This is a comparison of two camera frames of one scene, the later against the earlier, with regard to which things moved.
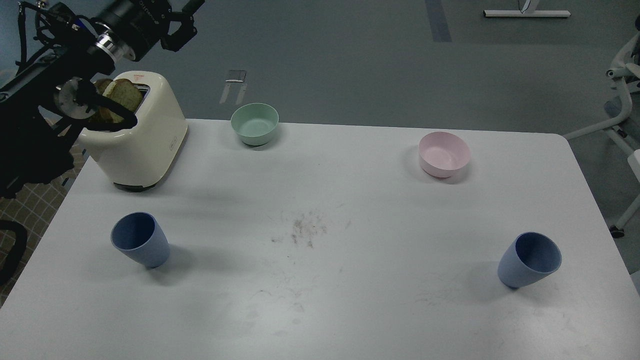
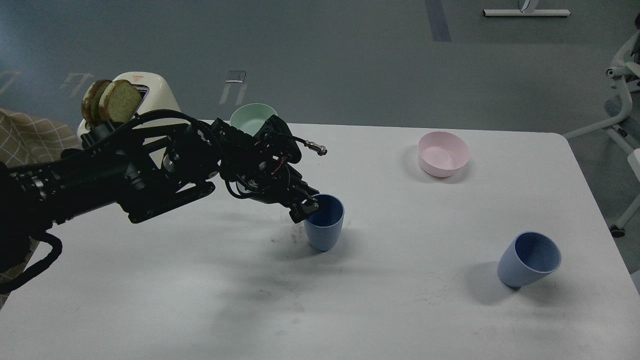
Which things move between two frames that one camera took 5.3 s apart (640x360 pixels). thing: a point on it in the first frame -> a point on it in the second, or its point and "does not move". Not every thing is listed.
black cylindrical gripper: (140, 25) -> (260, 167)
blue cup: (529, 257) does not move
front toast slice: (125, 93) does not move
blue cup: (141, 235) -> (323, 228)
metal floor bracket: (235, 76) does not move
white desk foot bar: (531, 13) does not move
